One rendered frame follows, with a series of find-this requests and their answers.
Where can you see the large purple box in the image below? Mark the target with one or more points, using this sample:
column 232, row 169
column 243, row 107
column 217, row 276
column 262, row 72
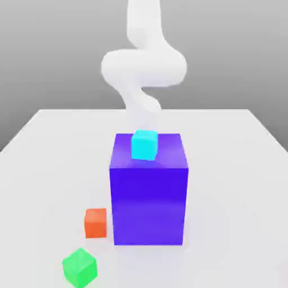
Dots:
column 148, row 202

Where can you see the small green cube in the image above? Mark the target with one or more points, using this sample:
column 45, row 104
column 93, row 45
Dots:
column 79, row 268

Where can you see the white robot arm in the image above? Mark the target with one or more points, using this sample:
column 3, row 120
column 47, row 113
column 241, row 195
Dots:
column 144, row 65

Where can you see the small orange cube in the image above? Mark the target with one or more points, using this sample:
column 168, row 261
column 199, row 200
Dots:
column 95, row 223

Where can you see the small cyan cube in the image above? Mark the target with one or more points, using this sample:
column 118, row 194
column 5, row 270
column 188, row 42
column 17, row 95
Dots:
column 144, row 146

